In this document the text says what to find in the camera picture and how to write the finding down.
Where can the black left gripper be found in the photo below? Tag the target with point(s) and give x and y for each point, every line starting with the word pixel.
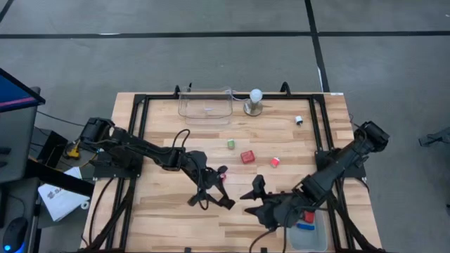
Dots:
pixel 204 172

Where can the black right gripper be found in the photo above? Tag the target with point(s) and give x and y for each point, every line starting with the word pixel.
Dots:
pixel 281 209

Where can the small pink-red wall charger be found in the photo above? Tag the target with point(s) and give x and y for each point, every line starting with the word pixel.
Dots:
pixel 275 162

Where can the large red charger block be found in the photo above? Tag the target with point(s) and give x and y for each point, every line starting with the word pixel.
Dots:
pixel 247 157

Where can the red rectangular item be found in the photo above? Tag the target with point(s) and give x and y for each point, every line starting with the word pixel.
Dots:
pixel 309 217

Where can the small blue device with screen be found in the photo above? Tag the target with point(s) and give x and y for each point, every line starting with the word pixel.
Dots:
pixel 305 227

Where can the green wall charger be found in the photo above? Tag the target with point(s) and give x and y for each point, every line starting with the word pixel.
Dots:
pixel 231 144

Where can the white wall charger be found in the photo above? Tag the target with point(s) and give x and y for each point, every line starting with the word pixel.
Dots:
pixel 299 120

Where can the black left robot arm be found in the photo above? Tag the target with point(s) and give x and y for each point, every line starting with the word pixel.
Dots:
pixel 140 145

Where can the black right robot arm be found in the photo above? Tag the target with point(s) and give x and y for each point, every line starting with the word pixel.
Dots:
pixel 337 168

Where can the grey translucent plastic bin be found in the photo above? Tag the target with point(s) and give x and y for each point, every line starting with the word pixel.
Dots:
pixel 309 242

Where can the clear plastic bin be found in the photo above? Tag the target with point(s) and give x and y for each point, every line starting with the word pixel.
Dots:
pixel 197 116

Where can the brass lamp with white bulb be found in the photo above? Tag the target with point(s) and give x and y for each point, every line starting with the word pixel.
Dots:
pixel 254 107

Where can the white paper booklet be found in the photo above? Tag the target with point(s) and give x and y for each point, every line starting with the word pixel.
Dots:
pixel 59 204

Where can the black desk edge bar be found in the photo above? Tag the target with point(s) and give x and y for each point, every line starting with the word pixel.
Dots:
pixel 59 177

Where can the black computer mouse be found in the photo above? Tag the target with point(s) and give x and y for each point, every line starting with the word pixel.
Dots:
pixel 14 232

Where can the grey desk cabinet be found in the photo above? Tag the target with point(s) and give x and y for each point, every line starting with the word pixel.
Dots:
pixel 17 140

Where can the monitor with blue screen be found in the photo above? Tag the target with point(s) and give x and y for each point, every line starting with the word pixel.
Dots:
pixel 14 95

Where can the black metal table frame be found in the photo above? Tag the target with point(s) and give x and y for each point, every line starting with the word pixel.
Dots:
pixel 274 96

